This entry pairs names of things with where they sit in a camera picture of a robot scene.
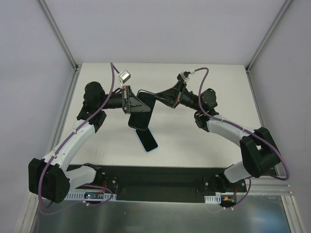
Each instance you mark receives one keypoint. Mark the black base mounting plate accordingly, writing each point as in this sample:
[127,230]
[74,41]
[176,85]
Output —
[160,184]

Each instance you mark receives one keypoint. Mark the left aluminium frame post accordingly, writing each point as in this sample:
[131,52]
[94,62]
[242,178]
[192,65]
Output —
[57,33]

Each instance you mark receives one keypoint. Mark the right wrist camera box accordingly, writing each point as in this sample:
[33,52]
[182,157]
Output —
[183,77]

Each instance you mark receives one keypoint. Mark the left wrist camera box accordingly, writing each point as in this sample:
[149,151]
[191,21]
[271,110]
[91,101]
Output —
[123,77]

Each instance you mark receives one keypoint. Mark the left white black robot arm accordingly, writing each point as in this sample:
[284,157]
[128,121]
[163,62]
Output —
[49,177]

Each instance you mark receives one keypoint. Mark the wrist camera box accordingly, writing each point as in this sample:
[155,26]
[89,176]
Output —
[183,77]
[123,77]

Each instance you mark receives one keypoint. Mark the black phone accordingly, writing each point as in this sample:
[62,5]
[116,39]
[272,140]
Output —
[141,120]

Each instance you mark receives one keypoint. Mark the aluminium front rail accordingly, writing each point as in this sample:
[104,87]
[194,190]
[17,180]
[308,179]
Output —
[270,187]

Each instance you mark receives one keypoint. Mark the white cable duct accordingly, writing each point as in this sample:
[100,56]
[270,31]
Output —
[91,196]
[213,199]

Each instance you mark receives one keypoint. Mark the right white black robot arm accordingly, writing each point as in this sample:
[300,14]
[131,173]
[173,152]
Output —
[257,146]

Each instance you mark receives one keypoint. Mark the right aluminium frame post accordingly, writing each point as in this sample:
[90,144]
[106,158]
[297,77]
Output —
[272,28]

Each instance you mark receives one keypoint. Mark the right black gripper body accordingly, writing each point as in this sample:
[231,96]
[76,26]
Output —
[180,94]

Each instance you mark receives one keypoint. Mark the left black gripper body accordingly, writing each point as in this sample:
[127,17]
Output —
[125,100]

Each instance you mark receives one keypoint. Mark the right white cable duct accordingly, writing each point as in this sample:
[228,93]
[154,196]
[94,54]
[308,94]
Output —
[213,199]

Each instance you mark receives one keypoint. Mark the shiny metal front panel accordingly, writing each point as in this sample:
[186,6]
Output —
[256,214]

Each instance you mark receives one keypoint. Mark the aluminium frame post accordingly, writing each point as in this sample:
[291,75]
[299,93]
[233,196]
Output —
[272,28]
[57,33]

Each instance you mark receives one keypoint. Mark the left white cable duct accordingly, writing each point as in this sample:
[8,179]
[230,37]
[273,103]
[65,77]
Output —
[91,196]

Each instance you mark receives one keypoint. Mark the blue-cased smartphone on table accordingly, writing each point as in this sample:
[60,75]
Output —
[147,140]

